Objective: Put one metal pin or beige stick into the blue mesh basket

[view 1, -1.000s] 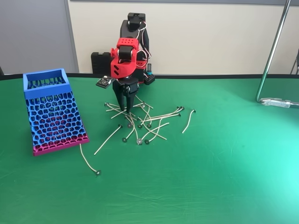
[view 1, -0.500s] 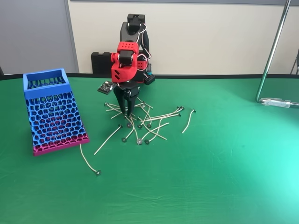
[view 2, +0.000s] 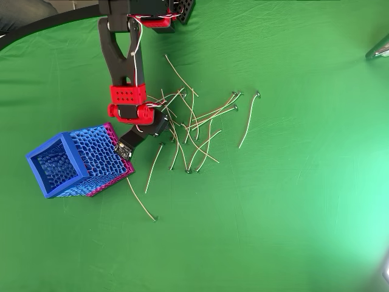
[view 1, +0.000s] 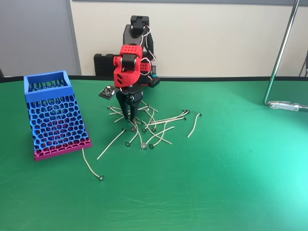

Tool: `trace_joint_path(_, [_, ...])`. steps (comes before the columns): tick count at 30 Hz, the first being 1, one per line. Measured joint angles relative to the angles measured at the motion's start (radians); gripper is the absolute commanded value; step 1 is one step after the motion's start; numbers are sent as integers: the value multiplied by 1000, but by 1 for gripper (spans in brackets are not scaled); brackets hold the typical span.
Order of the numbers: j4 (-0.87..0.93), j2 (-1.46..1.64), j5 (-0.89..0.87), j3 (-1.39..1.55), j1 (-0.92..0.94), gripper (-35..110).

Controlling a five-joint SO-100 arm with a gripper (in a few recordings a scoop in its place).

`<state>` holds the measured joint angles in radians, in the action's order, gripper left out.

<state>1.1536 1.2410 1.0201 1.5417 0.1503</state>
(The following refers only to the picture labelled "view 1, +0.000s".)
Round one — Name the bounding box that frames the blue and pink lattice box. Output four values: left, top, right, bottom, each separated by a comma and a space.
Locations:
23, 70, 93, 162

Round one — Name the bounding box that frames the black plastic case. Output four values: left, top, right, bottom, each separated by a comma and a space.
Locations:
93, 53, 121, 77

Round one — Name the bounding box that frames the green cloth with black rim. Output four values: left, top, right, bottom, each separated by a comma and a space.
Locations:
0, 76, 308, 231

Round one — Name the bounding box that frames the chrome stand tube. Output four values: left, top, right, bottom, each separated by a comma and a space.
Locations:
263, 0, 308, 113

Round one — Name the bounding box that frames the small camera board on bracket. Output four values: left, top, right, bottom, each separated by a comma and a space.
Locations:
98, 85, 118, 101

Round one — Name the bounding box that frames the white and red servo cable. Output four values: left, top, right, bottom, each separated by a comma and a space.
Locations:
141, 25, 158, 64

